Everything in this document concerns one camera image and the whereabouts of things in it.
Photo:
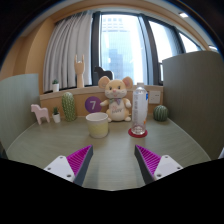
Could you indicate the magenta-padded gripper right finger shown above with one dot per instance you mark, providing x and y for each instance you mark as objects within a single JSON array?
[{"x": 165, "y": 165}]

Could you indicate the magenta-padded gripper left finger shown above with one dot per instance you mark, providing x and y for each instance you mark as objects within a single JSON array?
[{"x": 62, "y": 166}]

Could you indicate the clear plastic water bottle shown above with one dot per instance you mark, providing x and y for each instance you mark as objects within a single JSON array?
[{"x": 140, "y": 106}]

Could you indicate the flat round red coaster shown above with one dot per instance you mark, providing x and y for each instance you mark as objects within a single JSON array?
[{"x": 133, "y": 134}]

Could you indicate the small potted cactus white pot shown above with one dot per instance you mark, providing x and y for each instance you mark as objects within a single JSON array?
[{"x": 56, "y": 118}]

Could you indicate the round green cactus ornament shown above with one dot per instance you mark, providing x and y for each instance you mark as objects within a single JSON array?
[{"x": 160, "y": 113}]

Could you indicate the pink wooden horse figure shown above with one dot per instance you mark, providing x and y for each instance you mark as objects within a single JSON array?
[{"x": 40, "y": 113}]

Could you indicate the tall green cactus ornament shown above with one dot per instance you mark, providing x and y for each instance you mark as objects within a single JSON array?
[{"x": 69, "y": 106}]

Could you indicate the round purple number sign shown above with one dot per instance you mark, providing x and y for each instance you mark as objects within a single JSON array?
[{"x": 92, "y": 104}]

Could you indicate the grey-green desk divider panel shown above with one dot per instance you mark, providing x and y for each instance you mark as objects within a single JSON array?
[
  {"x": 18, "y": 103},
  {"x": 195, "y": 100}
]

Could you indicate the wooden desk back ledge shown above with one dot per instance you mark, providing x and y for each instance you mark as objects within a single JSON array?
[{"x": 80, "y": 91}]

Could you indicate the small potted plant white pot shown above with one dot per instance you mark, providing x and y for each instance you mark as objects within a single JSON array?
[{"x": 55, "y": 87}]

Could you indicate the beige plush mouse toy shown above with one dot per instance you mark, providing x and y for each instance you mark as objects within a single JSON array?
[{"x": 116, "y": 100}]

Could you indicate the wooden hand figure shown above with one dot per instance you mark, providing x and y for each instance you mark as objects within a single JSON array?
[{"x": 80, "y": 71}]

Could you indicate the dark wooden horse figure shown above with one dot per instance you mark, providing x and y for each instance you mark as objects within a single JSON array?
[{"x": 100, "y": 73}]

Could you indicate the white pleated curtain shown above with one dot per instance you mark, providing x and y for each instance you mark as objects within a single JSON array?
[{"x": 68, "y": 50}]

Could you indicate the dark-framed window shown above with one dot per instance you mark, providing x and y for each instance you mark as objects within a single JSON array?
[{"x": 120, "y": 46}]

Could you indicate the white ceiling lights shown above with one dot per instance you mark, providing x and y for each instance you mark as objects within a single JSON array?
[{"x": 183, "y": 15}]

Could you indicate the white wall socket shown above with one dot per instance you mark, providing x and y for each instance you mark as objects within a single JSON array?
[{"x": 154, "y": 97}]

